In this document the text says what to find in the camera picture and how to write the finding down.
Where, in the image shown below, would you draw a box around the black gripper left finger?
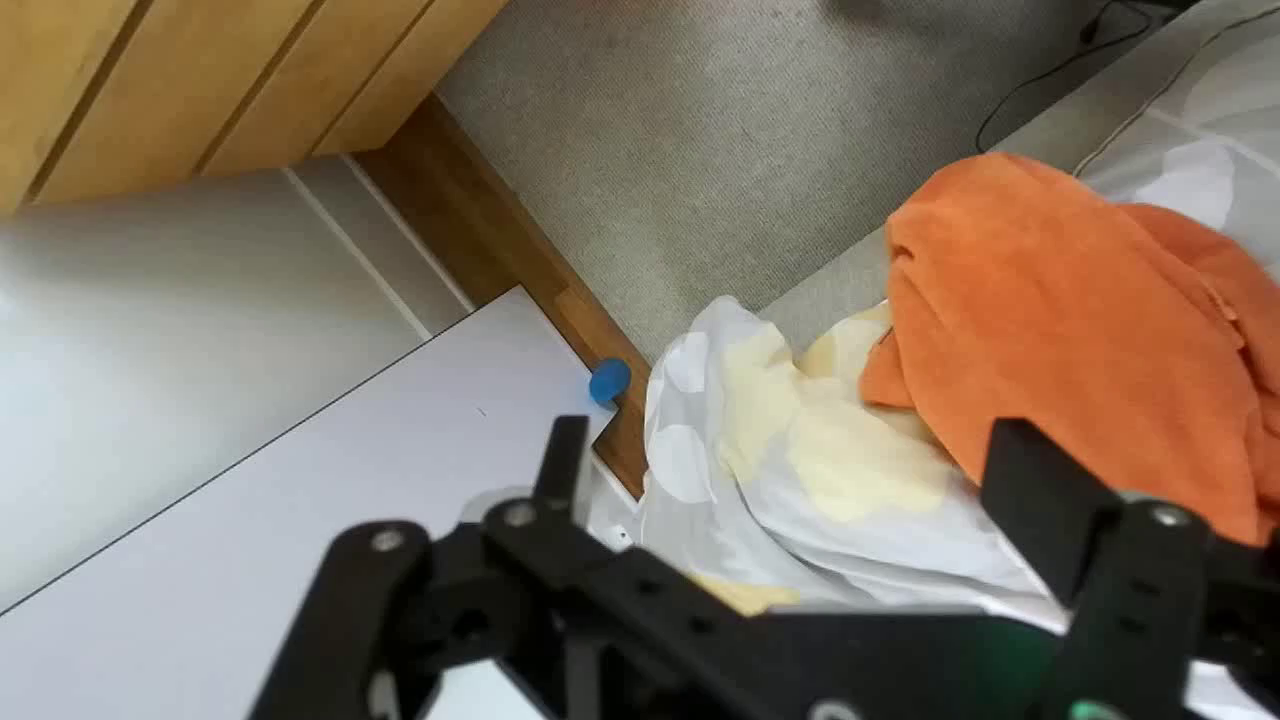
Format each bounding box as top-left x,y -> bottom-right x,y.
244,412 -> 816,720

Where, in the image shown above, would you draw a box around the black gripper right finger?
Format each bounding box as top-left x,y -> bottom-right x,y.
976,417 -> 1280,720

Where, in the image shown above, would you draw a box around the orange towel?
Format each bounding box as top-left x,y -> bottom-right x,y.
855,148 -> 1280,553

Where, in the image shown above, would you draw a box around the white wardrobe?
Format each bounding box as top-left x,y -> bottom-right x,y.
0,154 -> 620,720

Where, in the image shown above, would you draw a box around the small blue ball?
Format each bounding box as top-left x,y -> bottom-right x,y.
584,357 -> 637,412

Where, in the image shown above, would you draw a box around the white yellow grey duvet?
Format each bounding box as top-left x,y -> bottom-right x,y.
637,0 -> 1280,720

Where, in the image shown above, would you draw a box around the light wooden dresser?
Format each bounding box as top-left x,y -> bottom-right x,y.
0,0 -> 511,223

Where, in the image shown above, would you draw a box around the thin black floor cable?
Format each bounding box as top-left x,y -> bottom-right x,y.
967,0 -> 1205,154

